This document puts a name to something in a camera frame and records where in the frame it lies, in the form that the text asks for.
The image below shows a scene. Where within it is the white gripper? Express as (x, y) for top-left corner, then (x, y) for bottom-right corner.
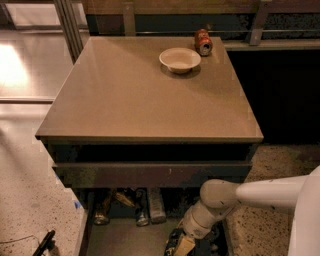
(173, 200), (233, 256)

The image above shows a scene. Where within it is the metal railing frame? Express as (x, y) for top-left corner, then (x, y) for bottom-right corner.
(52, 0), (320, 57)

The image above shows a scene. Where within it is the brown snack bag in drawer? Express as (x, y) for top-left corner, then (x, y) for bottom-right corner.
(112, 190), (135, 207)

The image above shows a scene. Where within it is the thin floor cable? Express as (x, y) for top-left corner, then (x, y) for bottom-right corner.
(0, 235), (40, 245)

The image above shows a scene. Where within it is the black tool on floor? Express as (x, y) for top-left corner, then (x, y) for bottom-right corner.
(32, 230), (55, 256)

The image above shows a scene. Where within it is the grey drawer cabinet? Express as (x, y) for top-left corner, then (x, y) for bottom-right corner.
(35, 36), (264, 256)

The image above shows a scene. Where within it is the can in drawer left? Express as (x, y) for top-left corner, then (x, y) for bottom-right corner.
(94, 190), (111, 226)

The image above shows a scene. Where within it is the blue chip bag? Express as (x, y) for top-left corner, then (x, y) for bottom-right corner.
(163, 228), (221, 256)

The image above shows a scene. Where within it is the open middle drawer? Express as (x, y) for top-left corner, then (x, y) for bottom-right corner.
(73, 187), (234, 256)

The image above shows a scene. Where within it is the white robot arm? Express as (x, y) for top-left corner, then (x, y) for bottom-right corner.
(173, 166), (320, 256)

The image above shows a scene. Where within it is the red soda can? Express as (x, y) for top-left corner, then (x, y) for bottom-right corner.
(194, 29), (213, 56)

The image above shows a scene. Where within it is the silver can in drawer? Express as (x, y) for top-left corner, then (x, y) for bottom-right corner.
(147, 188), (166, 224)

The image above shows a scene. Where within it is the closed top drawer front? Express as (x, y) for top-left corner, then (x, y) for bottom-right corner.
(54, 161), (252, 189)

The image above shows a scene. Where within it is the dark can in drawer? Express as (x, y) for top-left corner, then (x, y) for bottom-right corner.
(135, 189), (149, 227)

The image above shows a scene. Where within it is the blue tape piece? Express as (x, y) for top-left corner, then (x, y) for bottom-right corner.
(73, 200), (81, 209)

